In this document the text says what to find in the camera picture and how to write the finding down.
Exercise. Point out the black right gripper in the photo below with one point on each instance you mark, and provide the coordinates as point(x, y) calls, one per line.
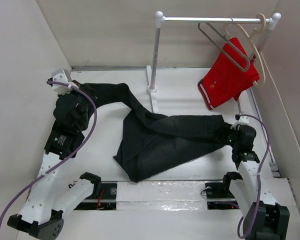
point(235, 128)

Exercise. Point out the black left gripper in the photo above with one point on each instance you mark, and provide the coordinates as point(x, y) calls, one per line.
point(77, 91)

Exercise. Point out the black trousers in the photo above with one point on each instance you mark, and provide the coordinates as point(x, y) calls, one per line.
point(153, 143)

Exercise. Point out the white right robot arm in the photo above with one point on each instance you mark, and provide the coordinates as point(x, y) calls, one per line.
point(263, 218)

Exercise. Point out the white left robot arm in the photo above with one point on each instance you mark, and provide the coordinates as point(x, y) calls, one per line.
point(43, 214)

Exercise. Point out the beige wooden hanger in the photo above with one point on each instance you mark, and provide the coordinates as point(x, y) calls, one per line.
point(255, 50)

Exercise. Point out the red shorts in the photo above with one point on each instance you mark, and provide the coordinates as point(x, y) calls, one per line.
point(225, 81)

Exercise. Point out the white metal clothes rack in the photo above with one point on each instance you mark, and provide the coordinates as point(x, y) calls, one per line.
point(247, 23)

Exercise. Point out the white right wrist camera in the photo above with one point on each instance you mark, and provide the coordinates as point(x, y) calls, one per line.
point(241, 119)

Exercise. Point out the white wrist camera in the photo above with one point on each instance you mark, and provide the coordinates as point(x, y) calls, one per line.
point(60, 81)
point(241, 119)

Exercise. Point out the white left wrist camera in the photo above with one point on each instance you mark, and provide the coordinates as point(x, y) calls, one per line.
point(60, 81)

